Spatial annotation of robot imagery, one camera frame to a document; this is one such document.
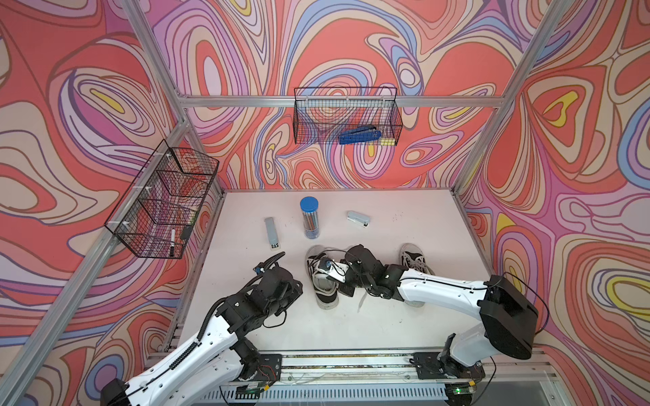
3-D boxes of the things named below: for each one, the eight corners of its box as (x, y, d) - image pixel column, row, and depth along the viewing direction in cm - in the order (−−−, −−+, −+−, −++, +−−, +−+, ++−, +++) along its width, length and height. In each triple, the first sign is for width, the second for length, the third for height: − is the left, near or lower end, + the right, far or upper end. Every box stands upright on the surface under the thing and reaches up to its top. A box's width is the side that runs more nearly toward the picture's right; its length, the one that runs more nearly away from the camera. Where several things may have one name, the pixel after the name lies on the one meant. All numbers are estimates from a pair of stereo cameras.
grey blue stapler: (344, 221, 110) (344, 217, 108) (347, 213, 113) (348, 209, 111) (367, 228, 107) (368, 225, 105) (371, 220, 110) (371, 217, 108)
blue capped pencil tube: (303, 241, 104) (299, 210, 89) (304, 228, 108) (300, 196, 93) (319, 241, 104) (317, 210, 89) (319, 228, 108) (318, 196, 93)
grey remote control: (272, 252, 100) (270, 245, 96) (266, 225, 109) (263, 218, 105) (281, 249, 101) (279, 242, 97) (274, 223, 110) (272, 215, 106)
